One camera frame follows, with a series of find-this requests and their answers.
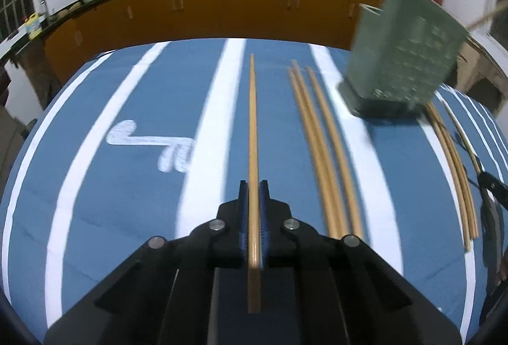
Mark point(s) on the blue white striped tablecloth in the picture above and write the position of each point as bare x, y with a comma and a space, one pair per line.
149, 140

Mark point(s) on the wooden chopstick left group middle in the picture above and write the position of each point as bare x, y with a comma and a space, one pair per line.
334, 212

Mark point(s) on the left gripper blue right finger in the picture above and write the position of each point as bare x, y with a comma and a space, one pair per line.
264, 202

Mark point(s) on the orange lower kitchen cabinets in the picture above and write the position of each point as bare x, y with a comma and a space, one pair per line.
116, 24

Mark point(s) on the white old wooden side table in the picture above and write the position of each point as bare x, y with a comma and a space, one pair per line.
480, 77

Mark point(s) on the green perforated utensil holder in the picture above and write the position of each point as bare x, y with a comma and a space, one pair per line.
401, 53

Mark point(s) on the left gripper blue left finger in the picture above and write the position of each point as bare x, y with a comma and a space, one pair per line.
242, 218

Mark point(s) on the yellow detergent bottle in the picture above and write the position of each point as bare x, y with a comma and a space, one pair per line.
33, 25

